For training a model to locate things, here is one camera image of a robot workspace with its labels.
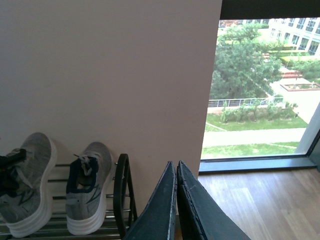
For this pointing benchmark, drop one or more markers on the black metal shoe rack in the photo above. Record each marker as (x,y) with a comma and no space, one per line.
(120,212)

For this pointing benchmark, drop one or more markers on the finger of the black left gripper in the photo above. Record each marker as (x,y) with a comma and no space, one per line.
(10,160)

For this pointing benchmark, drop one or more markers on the grey knit sneaker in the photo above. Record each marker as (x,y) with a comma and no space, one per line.
(26,203)
(86,201)

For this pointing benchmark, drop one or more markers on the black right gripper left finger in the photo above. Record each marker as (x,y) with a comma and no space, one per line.
(158,219)

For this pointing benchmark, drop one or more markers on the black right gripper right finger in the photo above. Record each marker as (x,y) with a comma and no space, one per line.
(200,216)

